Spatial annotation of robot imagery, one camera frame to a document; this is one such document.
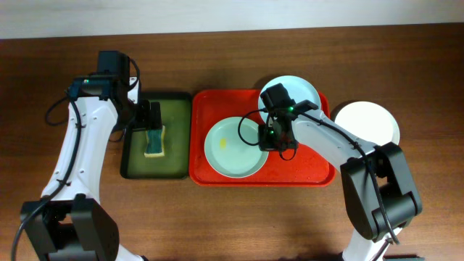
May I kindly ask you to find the red plastic tray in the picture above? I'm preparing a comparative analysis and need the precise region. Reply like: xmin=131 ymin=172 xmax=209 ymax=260
xmin=188 ymin=89 xmax=336 ymax=187

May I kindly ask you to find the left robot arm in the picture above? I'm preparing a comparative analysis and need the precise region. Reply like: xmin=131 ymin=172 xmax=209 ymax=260
xmin=18 ymin=75 xmax=159 ymax=260

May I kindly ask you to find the white plate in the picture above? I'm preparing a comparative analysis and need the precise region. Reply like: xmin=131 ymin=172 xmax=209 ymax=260
xmin=332 ymin=101 xmax=400 ymax=146

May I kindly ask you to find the light blue plate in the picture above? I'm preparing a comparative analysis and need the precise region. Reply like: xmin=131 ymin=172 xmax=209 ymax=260
xmin=260 ymin=75 xmax=322 ymax=110

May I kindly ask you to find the dark green tray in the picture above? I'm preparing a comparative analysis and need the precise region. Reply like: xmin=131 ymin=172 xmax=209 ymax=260
xmin=120 ymin=92 xmax=192 ymax=179

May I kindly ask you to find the light green plate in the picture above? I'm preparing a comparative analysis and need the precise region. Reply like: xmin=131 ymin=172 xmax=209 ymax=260
xmin=204 ymin=117 xmax=269 ymax=178

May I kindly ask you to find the green yellow sponge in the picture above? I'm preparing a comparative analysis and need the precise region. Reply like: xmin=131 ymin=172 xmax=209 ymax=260
xmin=144 ymin=125 xmax=165 ymax=158

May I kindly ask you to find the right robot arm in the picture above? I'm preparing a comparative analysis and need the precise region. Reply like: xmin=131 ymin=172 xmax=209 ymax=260
xmin=258 ymin=99 xmax=423 ymax=260

